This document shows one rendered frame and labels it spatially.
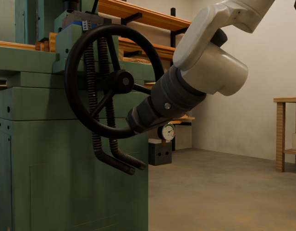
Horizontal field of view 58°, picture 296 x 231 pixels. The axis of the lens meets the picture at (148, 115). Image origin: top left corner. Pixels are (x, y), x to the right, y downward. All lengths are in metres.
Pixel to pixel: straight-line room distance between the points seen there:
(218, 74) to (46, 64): 0.50
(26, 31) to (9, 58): 0.40
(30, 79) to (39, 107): 0.08
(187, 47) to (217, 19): 0.06
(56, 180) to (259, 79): 3.71
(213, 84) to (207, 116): 4.26
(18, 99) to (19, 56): 0.11
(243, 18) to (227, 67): 0.08
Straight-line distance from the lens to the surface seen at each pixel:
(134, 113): 0.56
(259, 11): 0.47
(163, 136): 0.92
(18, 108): 0.78
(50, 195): 0.83
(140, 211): 1.00
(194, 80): 0.46
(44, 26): 1.09
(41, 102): 0.79
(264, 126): 4.19
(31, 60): 0.79
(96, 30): 0.66
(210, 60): 0.45
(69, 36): 0.75
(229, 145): 4.51
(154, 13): 3.85
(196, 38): 0.44
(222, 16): 0.44
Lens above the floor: 0.75
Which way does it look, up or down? 2 degrees down
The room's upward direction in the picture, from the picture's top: straight up
